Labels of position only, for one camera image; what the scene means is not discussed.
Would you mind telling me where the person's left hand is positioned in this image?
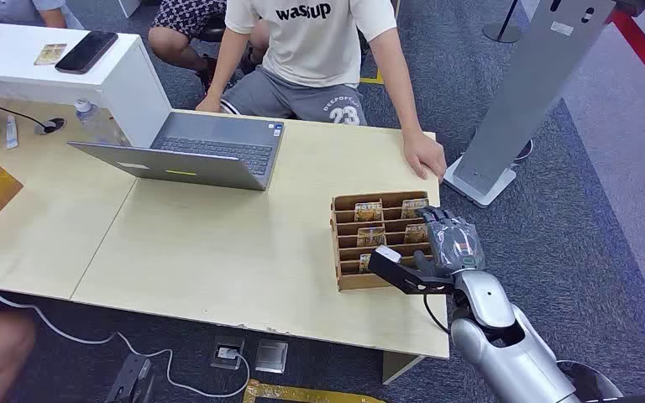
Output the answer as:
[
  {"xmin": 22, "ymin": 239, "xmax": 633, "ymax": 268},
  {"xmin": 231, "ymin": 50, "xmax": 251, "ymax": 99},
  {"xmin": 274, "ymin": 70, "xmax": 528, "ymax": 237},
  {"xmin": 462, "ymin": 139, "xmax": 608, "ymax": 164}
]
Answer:
[{"xmin": 401, "ymin": 129, "xmax": 447, "ymax": 182}]

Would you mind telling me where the person's right hand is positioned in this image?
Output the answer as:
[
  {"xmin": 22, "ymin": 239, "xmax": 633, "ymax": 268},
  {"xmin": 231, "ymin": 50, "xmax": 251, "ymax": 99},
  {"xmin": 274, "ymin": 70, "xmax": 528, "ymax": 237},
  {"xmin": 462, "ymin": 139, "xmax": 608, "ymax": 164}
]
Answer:
[{"xmin": 195, "ymin": 93, "xmax": 223, "ymax": 113}]

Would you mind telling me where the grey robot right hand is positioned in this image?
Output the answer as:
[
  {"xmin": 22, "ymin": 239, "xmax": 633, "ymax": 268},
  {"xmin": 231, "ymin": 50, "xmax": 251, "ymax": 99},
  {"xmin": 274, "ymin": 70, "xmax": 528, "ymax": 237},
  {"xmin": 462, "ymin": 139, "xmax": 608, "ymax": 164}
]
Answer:
[{"xmin": 412, "ymin": 206, "xmax": 486, "ymax": 278}]

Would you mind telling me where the crouching person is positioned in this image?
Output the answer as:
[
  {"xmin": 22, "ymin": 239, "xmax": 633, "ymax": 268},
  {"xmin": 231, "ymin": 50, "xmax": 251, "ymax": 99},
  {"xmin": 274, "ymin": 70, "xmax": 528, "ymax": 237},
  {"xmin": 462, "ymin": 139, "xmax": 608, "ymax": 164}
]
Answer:
[{"xmin": 148, "ymin": 0, "xmax": 270, "ymax": 93}]

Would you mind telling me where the wooden slotted card holder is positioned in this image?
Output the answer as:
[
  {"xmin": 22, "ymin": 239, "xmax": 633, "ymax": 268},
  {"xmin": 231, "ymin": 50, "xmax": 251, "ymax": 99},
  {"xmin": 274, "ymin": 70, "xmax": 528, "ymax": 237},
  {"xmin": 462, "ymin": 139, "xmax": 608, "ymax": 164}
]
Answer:
[{"xmin": 330, "ymin": 191, "xmax": 440, "ymax": 292}]

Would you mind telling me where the person in front of desk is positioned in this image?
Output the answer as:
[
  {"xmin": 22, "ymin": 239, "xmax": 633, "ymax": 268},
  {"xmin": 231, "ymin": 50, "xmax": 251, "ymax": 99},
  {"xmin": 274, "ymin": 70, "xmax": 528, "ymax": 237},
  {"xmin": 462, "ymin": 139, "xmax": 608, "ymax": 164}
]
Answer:
[{"xmin": 195, "ymin": 0, "xmax": 447, "ymax": 182}]

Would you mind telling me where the key card on shelf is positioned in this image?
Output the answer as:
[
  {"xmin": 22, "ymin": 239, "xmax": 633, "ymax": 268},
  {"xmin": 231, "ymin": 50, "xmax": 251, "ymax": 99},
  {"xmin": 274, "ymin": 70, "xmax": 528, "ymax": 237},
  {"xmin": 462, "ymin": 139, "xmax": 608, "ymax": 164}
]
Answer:
[{"xmin": 34, "ymin": 43, "xmax": 68, "ymax": 66}]

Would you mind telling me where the person behind white shelf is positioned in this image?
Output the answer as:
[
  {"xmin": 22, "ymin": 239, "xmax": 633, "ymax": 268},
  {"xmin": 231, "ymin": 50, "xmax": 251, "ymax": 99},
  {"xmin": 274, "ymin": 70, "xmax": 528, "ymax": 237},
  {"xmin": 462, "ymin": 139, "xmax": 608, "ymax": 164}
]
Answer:
[{"xmin": 0, "ymin": 0, "xmax": 84, "ymax": 30}]

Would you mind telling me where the grey open laptop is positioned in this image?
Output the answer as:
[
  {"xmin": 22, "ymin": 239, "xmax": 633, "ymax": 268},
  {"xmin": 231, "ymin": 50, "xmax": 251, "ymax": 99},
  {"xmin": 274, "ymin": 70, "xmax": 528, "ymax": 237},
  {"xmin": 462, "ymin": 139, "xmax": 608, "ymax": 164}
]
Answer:
[{"xmin": 67, "ymin": 111, "xmax": 286, "ymax": 192}]

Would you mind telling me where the white desk shelf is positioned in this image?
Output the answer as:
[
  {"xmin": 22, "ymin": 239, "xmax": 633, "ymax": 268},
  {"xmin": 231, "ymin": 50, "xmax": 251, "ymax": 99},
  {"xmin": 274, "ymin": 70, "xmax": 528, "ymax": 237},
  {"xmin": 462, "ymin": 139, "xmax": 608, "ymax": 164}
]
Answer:
[{"xmin": 0, "ymin": 22, "xmax": 173, "ymax": 149}]

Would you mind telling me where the round black base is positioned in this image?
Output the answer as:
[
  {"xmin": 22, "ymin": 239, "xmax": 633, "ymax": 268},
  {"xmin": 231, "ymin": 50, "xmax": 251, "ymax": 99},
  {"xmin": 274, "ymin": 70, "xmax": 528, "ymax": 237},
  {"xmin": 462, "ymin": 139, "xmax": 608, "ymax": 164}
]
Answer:
[{"xmin": 513, "ymin": 139, "xmax": 535, "ymax": 164}]

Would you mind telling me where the clear plastic water bottle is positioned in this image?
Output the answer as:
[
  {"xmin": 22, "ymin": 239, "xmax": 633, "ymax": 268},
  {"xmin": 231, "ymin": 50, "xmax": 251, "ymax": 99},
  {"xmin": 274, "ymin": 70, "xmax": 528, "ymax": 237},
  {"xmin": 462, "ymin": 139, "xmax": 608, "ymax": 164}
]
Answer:
[{"xmin": 73, "ymin": 98, "xmax": 128, "ymax": 147}]

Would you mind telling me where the grey kiosk stand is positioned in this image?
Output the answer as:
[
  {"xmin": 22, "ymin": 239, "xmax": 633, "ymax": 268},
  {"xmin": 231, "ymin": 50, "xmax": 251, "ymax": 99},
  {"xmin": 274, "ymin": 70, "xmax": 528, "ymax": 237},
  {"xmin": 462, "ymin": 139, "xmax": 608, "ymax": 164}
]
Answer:
[{"xmin": 443, "ymin": 0, "xmax": 617, "ymax": 208}]

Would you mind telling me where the black smartphone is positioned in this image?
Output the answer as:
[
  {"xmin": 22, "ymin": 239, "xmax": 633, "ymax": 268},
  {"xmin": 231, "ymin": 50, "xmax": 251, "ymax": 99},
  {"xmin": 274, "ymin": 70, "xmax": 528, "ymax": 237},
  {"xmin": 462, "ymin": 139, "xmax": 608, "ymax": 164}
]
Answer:
[{"xmin": 55, "ymin": 30, "xmax": 119, "ymax": 75}]

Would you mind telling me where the silver floor socket plate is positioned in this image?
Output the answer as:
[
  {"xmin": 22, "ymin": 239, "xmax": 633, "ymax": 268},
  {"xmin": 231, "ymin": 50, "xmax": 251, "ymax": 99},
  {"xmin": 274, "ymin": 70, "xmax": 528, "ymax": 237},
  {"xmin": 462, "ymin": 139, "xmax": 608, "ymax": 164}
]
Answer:
[{"xmin": 254, "ymin": 339, "xmax": 289, "ymax": 374}]

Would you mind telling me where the floor socket with plug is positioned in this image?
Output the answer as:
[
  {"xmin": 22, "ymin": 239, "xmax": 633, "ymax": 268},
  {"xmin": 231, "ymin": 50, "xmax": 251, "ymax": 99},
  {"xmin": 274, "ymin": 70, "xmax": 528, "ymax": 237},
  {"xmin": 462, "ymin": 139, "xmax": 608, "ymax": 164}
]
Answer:
[{"xmin": 210, "ymin": 336, "xmax": 246, "ymax": 371}]

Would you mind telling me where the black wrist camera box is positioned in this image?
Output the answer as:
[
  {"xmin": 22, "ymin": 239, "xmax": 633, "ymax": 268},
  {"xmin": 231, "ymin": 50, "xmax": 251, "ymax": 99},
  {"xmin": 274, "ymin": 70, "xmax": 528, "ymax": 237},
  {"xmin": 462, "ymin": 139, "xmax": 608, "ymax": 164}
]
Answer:
[{"xmin": 368, "ymin": 245, "xmax": 457, "ymax": 296}]

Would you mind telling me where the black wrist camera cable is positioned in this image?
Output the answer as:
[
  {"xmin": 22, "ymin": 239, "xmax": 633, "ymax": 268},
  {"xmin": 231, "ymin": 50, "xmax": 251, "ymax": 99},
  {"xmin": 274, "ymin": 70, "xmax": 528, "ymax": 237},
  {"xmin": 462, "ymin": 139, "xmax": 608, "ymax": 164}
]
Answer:
[{"xmin": 423, "ymin": 293, "xmax": 453, "ymax": 336}]

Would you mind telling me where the black stanchion post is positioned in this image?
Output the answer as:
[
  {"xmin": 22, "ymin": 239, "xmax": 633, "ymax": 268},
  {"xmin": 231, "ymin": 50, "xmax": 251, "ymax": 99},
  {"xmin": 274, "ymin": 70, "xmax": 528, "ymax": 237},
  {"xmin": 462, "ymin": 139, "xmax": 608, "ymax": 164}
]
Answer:
[{"xmin": 482, "ymin": 0, "xmax": 524, "ymax": 44}]

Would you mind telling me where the round desk cable grommet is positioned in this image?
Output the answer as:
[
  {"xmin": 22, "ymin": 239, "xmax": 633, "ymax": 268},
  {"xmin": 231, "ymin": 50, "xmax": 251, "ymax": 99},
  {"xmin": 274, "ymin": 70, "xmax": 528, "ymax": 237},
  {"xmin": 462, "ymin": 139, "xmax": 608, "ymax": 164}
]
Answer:
[{"xmin": 34, "ymin": 117, "xmax": 66, "ymax": 136}]

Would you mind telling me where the thin black cable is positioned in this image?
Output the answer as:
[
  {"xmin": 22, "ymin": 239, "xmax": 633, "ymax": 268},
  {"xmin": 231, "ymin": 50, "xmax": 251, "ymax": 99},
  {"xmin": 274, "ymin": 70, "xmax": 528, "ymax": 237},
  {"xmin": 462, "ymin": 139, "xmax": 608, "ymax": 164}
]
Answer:
[{"xmin": 0, "ymin": 90, "xmax": 56, "ymax": 132}]

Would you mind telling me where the white power cable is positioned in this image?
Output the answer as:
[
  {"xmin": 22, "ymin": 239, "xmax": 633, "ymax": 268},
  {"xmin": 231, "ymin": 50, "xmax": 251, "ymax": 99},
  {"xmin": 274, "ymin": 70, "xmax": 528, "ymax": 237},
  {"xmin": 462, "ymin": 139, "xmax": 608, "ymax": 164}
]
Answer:
[{"xmin": 0, "ymin": 233, "xmax": 251, "ymax": 400}]

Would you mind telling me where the black floor bracket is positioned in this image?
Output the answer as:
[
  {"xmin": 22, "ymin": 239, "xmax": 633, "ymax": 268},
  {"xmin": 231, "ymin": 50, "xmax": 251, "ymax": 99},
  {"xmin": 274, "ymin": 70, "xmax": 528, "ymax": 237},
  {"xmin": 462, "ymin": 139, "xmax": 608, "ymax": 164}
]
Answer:
[{"xmin": 105, "ymin": 353, "xmax": 154, "ymax": 403}]

